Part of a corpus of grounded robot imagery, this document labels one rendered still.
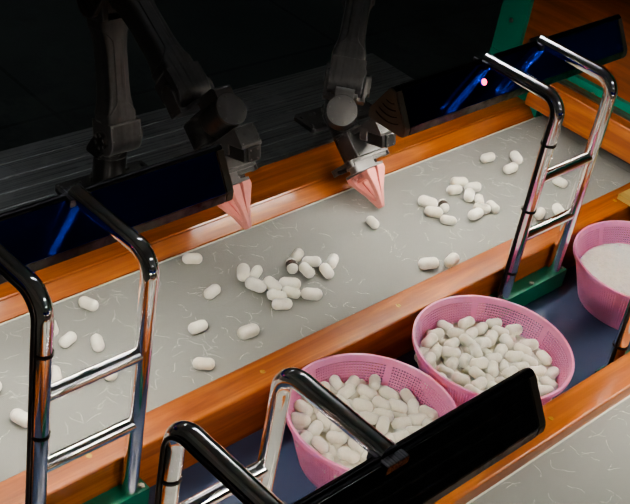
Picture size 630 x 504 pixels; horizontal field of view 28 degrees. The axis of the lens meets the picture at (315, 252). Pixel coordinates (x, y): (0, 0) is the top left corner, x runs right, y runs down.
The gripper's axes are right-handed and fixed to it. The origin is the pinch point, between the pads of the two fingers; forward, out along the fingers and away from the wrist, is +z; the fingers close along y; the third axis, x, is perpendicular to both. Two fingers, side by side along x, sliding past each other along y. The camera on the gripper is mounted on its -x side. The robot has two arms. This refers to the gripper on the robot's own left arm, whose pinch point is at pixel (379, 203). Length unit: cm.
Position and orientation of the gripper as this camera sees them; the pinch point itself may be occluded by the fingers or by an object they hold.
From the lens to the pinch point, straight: 235.0
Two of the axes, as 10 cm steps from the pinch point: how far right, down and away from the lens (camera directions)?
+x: -5.5, 2.9, 7.8
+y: 7.2, -3.0, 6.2
